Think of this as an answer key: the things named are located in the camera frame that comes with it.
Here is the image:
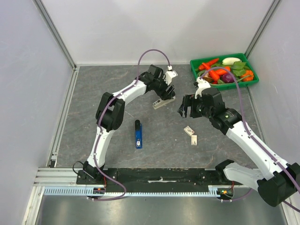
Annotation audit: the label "white staple box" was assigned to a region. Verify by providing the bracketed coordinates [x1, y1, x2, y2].
[184, 126, 195, 136]
[191, 135, 197, 146]

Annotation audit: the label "white toy radish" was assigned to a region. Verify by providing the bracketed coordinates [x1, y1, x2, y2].
[222, 57, 242, 66]

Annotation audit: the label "green toy leafy vegetable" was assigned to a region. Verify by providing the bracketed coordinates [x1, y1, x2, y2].
[230, 61, 250, 77]

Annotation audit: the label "brown toy mushroom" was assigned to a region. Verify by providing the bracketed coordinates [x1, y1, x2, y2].
[203, 75, 214, 83]

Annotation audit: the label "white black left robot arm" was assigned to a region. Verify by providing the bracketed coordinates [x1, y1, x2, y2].
[76, 65, 178, 185]

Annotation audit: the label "orange toy carrot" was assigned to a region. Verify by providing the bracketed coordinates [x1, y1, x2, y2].
[202, 63, 220, 81]
[198, 58, 219, 71]
[215, 66, 230, 76]

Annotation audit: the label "blue and black stapler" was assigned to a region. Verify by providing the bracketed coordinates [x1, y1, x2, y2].
[135, 120, 143, 149]

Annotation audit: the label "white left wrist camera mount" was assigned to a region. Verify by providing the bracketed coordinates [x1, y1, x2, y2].
[163, 66, 178, 85]

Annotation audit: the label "green toy long beans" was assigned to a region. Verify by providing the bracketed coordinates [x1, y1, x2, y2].
[194, 69, 255, 87]

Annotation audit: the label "light blue slotted cable duct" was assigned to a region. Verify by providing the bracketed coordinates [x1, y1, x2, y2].
[43, 186, 222, 196]

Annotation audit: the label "green plastic basket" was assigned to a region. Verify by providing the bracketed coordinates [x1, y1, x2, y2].
[190, 53, 259, 90]

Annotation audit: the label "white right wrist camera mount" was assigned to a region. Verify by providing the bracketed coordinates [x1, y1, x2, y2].
[194, 77, 210, 99]

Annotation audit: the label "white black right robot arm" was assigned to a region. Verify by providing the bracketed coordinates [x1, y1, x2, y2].
[178, 88, 300, 207]

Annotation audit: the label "beige and black stapler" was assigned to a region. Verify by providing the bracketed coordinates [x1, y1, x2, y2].
[152, 96, 176, 110]

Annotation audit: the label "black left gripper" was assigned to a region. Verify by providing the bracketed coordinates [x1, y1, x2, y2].
[153, 75, 175, 102]

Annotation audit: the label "purple toy onion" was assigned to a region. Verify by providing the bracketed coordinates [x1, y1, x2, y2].
[221, 73, 234, 83]

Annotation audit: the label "small orange toy pumpkin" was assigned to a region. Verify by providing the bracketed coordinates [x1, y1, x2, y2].
[241, 70, 254, 82]

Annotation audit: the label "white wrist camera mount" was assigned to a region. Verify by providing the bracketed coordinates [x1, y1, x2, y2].
[163, 66, 178, 85]
[194, 77, 210, 99]

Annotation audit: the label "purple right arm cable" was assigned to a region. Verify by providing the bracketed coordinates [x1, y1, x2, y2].
[200, 67, 300, 216]

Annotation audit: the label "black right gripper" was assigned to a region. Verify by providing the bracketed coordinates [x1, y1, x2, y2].
[177, 94, 213, 119]

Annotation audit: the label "aluminium frame rail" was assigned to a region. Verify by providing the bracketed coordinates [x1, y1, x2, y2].
[33, 0, 77, 69]

